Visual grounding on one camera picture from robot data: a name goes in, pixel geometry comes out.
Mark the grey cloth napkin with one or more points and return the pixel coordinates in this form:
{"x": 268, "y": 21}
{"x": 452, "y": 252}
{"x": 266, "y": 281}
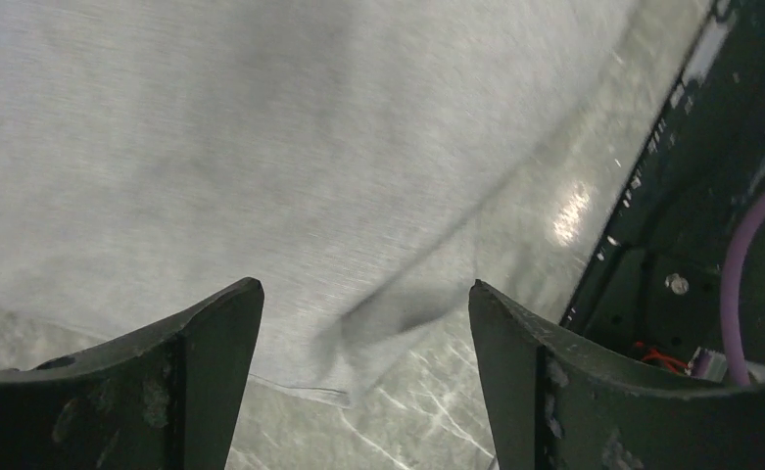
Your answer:
{"x": 155, "y": 152}

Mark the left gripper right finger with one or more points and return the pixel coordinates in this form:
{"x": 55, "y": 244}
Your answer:
{"x": 556, "y": 400}

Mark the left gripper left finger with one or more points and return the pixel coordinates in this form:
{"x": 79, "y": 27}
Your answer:
{"x": 165, "y": 396}

